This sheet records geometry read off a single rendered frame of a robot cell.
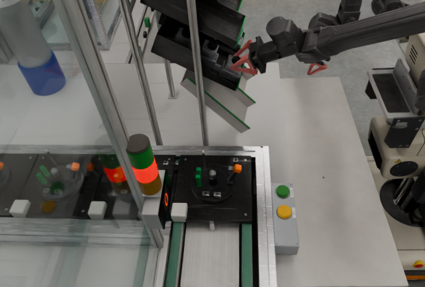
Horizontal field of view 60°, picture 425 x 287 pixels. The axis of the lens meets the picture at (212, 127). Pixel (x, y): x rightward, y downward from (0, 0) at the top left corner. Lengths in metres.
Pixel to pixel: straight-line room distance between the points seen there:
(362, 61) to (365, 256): 2.27
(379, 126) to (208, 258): 0.91
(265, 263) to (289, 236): 0.11
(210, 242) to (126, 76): 0.93
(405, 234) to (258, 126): 0.93
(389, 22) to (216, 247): 0.75
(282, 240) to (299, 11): 2.97
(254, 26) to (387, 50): 1.17
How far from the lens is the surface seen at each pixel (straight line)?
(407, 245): 2.00
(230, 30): 1.08
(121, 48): 1.96
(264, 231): 1.12
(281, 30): 0.99
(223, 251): 1.14
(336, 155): 1.43
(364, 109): 2.88
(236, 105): 1.32
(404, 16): 0.89
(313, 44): 1.01
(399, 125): 1.38
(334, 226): 1.27
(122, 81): 1.75
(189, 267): 1.13
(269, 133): 1.46
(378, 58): 3.37
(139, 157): 0.73
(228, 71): 1.13
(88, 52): 0.58
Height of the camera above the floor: 1.96
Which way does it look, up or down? 48 degrees down
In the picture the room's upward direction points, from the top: 5 degrees counter-clockwise
